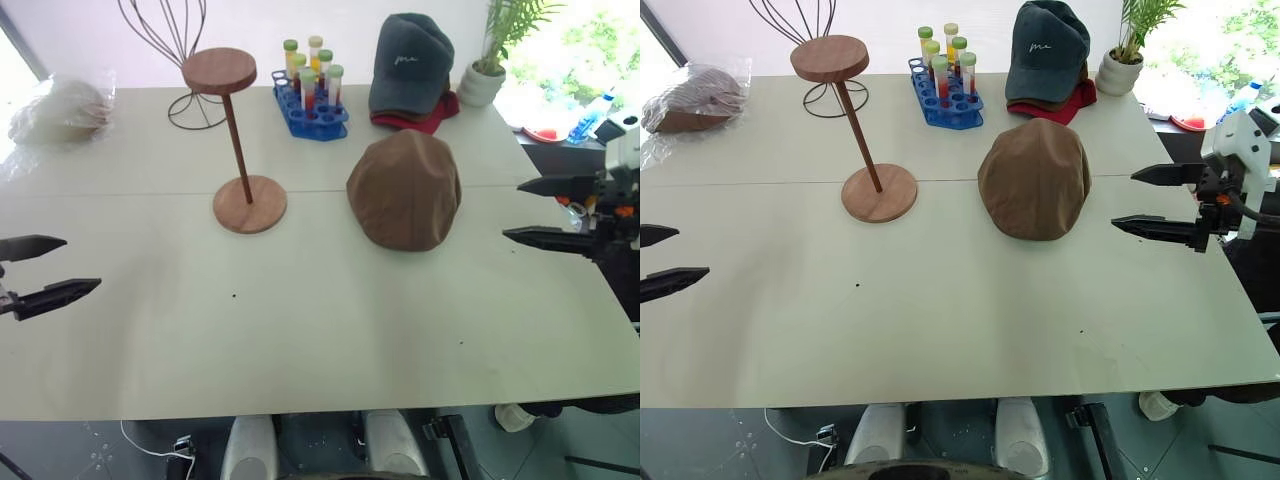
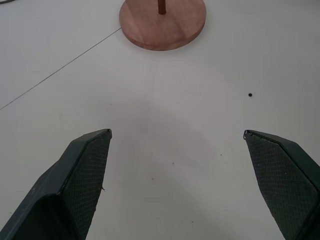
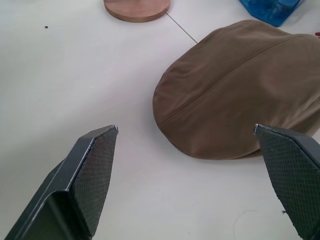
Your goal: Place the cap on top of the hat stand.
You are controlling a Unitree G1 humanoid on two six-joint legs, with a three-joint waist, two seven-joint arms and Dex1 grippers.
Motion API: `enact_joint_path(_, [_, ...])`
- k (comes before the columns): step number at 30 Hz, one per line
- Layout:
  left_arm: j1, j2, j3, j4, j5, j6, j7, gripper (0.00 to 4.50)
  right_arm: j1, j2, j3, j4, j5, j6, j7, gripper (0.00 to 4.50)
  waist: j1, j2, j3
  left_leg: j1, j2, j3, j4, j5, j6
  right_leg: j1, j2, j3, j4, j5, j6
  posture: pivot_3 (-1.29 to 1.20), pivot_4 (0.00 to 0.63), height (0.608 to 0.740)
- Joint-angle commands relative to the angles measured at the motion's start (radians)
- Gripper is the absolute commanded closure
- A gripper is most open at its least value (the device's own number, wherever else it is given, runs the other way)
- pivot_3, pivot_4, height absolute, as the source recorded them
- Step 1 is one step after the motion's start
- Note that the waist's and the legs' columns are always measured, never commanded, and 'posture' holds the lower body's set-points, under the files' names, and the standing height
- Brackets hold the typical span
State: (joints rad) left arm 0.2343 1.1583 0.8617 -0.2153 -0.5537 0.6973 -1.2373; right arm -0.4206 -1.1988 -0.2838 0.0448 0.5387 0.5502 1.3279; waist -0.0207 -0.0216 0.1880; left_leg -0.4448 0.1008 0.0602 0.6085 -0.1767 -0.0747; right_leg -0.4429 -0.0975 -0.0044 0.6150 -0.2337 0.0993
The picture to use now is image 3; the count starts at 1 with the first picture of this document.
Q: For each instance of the small red object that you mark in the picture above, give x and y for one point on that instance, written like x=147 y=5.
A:
x=318 y=34

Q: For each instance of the round wooden base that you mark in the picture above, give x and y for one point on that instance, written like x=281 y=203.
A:
x=136 y=10

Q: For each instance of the brown flat cap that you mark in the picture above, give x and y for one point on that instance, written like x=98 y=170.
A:
x=240 y=92

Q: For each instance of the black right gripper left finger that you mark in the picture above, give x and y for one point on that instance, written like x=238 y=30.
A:
x=75 y=190

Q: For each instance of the blue transparent plastic container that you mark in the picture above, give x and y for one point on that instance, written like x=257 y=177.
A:
x=268 y=10

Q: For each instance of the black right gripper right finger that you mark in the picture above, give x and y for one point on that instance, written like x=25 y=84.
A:
x=295 y=175

